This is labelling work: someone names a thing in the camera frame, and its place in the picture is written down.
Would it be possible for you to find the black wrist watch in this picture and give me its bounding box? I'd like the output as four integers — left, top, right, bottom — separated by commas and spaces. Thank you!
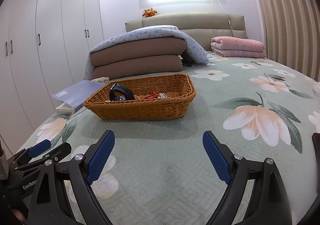
109, 83, 135, 101

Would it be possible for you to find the red cord bracelet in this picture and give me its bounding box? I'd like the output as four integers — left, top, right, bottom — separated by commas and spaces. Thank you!
135, 91, 161, 100

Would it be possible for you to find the blue covered book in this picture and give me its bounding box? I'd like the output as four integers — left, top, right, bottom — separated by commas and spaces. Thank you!
52, 80, 105, 113

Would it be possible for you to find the white cloth by book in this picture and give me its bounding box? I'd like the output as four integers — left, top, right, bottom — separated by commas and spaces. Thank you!
91, 77, 110, 84

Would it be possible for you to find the green floral bedspread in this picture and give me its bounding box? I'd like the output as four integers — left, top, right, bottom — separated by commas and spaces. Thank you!
24, 54, 319, 224

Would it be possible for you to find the brown wicker basket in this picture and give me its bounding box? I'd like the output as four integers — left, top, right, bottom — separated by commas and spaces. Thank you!
84, 74, 196, 120

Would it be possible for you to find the white wardrobe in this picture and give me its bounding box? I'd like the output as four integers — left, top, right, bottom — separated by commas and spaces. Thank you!
1, 0, 104, 153

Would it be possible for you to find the folded brown blue quilt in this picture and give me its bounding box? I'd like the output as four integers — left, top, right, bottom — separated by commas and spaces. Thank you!
84, 25, 209, 80

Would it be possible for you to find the folded pink blanket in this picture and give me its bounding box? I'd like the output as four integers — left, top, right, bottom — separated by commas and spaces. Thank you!
210, 36, 266, 59

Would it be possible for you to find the orange plush toy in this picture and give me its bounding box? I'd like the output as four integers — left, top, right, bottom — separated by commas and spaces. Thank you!
142, 8, 157, 18

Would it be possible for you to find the beige padded headboard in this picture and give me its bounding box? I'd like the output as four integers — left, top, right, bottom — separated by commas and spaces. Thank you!
125, 12, 247, 51

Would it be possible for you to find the beige curtain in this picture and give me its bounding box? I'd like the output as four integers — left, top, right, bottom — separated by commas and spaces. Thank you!
258, 0, 319, 81

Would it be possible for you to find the white charging cable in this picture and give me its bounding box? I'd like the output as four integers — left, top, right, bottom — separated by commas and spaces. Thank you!
215, 0, 237, 39

